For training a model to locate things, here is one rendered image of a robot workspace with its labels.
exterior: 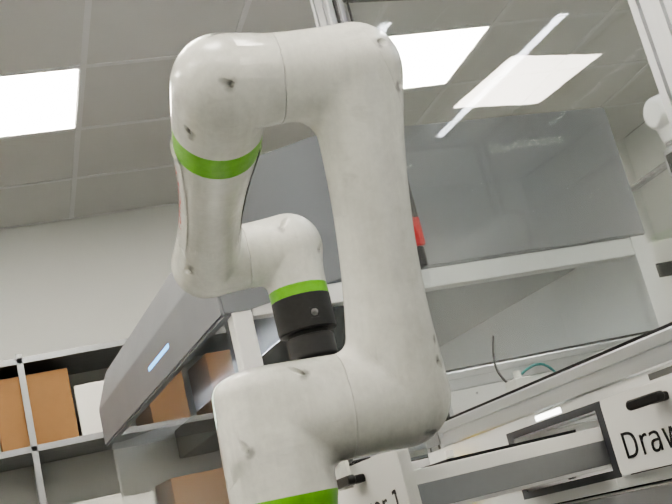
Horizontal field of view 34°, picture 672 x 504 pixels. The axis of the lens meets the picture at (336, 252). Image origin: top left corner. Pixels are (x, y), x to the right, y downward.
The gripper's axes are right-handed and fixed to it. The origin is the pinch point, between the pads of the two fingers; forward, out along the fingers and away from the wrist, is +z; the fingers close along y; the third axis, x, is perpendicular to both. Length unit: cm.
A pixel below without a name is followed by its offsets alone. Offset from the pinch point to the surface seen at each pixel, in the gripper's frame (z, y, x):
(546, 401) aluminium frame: -2.4, -35.0, 4.1
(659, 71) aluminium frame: -36, -35, 52
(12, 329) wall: -132, 0, -418
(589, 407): 0.7, -35.2, 14.8
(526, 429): 0.6, -35.2, -4.6
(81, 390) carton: -85, -22, -370
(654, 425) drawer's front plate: 6.0, -33.5, 30.9
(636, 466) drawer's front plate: 10.6, -33.4, 24.2
